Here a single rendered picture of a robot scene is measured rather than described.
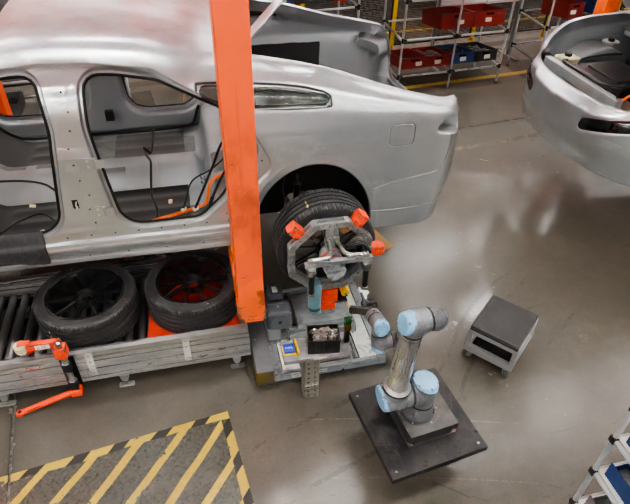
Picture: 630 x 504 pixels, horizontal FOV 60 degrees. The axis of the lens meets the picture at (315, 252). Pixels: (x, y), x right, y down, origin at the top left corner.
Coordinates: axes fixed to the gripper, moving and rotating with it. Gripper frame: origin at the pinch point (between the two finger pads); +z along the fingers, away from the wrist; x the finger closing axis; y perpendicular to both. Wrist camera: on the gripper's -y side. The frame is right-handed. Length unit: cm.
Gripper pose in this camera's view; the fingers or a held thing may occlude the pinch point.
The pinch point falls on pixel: (357, 297)
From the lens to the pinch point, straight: 336.4
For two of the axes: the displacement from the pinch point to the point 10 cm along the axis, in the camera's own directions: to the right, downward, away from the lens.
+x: -0.2, -9.0, -4.5
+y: 9.6, -1.3, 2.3
